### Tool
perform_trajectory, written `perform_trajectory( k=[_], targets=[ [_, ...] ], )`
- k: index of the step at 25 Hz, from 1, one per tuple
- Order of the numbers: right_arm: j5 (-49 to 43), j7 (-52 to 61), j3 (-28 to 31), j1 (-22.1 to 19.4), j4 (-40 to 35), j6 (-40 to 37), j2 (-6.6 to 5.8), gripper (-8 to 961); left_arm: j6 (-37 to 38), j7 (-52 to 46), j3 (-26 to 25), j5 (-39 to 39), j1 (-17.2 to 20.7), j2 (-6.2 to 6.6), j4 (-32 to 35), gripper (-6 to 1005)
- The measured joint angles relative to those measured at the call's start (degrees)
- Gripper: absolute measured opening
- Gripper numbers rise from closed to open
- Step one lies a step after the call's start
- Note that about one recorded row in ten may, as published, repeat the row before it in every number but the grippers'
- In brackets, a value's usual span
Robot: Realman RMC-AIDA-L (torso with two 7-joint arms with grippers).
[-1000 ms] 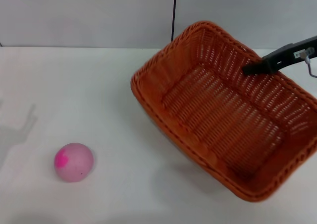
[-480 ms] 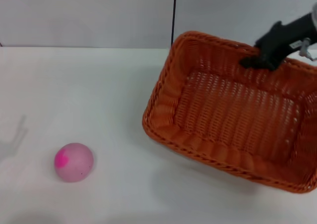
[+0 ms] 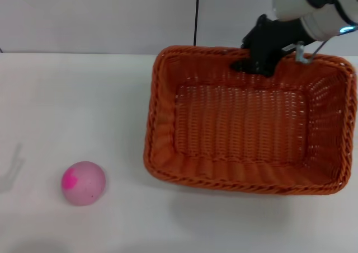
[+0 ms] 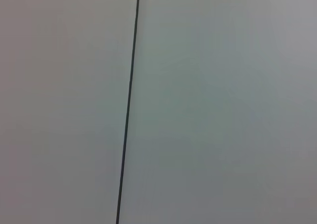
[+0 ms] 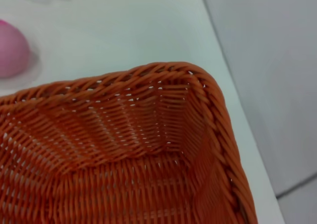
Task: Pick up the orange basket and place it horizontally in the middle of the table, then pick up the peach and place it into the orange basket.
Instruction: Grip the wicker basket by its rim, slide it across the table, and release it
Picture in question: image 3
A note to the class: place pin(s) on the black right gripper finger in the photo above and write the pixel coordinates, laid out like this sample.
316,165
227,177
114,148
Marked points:
257,67
249,39

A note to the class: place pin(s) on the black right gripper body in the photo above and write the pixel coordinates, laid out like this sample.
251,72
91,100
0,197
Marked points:
275,37

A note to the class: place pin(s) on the orange woven plastic basket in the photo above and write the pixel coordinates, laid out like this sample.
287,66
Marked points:
240,130

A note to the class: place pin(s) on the pink foam ball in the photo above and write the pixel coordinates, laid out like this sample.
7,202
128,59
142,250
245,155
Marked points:
86,183

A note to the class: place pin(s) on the black vertical wall strip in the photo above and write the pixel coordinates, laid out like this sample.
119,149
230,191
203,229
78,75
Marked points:
196,12

